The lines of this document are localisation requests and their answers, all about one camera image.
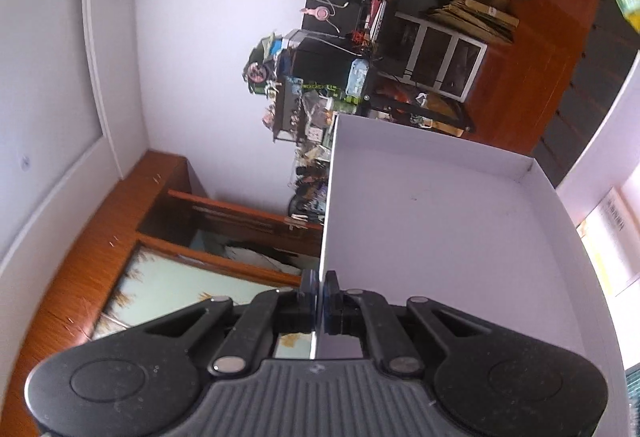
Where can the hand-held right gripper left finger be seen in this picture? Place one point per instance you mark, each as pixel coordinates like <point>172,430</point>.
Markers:
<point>310,297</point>

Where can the white cabinet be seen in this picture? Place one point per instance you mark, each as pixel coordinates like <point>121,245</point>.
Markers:
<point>421,52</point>

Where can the green cutting mat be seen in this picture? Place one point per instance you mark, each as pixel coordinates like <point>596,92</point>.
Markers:
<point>634,392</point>

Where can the black shelf rack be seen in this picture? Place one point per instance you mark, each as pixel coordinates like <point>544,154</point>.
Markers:
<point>295,112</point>

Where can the white box lid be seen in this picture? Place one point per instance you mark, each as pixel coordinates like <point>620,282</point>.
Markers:
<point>425,227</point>

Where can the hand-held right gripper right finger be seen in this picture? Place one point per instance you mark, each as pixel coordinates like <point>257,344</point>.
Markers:
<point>330,299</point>

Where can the pink headphones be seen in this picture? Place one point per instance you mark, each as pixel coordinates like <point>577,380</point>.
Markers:
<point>320,12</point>

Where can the blue wipes pack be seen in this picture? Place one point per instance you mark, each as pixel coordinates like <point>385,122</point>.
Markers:
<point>357,77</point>

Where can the white orange medicine box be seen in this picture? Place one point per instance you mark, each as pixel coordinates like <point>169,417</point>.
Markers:
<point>615,242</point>

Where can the flattened cardboard stack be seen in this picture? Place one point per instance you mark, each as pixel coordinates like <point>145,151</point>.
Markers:
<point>480,14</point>

